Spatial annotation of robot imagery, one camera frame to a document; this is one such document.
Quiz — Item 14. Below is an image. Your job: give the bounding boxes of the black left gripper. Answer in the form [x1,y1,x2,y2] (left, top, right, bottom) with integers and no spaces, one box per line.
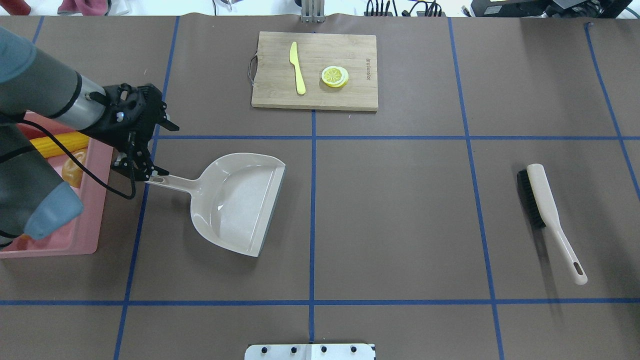
[82,83,179,182]

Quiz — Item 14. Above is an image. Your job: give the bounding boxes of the brown toy potato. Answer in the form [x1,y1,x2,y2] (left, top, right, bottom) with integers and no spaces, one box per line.
[61,148,88,189]

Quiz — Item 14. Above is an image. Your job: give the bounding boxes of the yellow toy corn cob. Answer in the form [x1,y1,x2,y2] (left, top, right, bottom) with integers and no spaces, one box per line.
[30,131,90,158]

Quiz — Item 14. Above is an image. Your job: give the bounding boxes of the beige plastic dustpan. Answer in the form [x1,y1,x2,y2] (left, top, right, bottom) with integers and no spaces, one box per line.
[148,152,287,258]

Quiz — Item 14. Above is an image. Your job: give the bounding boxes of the beige hand brush black bristles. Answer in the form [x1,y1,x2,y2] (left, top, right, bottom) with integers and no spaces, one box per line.
[516,162,588,286]

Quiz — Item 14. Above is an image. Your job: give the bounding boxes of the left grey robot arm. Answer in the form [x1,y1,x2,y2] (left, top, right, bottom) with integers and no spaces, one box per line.
[0,27,179,249]

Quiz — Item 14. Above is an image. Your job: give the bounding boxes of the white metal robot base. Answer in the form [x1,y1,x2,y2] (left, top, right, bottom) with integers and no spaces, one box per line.
[244,342,377,360]

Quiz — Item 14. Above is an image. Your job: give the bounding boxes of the pink plastic bin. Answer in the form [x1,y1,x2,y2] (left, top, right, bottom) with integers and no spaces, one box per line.
[0,139,113,259]

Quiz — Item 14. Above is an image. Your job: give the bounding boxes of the wooden cutting board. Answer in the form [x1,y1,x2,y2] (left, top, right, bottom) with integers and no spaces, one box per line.
[251,30,379,112]

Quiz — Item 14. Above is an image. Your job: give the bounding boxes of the yellow plastic knife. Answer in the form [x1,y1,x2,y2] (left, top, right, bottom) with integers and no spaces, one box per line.
[288,41,307,96]

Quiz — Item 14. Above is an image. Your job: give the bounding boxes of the red cloth at table edge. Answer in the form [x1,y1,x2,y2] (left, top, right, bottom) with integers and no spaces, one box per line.
[0,0,113,16]

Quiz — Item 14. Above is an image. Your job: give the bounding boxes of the yellow lemon slices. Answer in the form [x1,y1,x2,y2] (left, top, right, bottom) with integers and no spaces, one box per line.
[320,65,350,88]

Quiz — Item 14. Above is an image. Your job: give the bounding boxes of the black equipment at table corner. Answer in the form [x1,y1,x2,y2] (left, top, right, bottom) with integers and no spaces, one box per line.
[470,0,632,19]

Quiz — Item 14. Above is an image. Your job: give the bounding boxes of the grey metal camera post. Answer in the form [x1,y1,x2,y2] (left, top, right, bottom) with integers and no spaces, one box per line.
[296,0,326,24]

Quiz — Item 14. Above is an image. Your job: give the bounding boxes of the black cables at table edge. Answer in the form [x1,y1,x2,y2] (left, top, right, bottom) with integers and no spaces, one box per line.
[364,0,446,18]

